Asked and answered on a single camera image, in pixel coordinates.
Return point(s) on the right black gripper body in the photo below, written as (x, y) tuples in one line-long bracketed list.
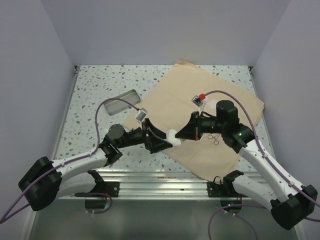
[(205, 126)]

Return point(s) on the metal tray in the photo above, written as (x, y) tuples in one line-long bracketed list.
[(114, 107)]

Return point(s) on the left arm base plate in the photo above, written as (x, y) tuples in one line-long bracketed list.
[(110, 188)]

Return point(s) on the aluminium rail frame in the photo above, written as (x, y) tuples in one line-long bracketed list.
[(158, 199)]

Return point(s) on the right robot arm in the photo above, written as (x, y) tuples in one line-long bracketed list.
[(288, 200)]

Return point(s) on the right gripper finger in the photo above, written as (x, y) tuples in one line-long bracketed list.
[(193, 121), (188, 132)]

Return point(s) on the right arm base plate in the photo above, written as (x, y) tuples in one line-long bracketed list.
[(215, 190)]

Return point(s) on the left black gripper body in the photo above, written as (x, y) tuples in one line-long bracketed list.
[(146, 131)]

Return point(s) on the beige cloth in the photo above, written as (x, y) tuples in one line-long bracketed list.
[(185, 101)]

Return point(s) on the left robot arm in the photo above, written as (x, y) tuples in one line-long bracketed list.
[(43, 182)]

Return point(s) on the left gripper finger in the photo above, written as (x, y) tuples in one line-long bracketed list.
[(157, 132), (157, 144)]

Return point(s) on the white gauze pad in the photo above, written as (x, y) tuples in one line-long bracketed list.
[(172, 139), (212, 104)]

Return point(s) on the steel forceps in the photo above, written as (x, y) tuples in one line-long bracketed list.
[(214, 137)]

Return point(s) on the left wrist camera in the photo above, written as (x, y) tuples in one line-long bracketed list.
[(141, 114)]

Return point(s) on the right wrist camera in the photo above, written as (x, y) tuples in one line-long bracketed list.
[(199, 101)]

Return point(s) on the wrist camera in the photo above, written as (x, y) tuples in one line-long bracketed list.
[(199, 101), (141, 114)]

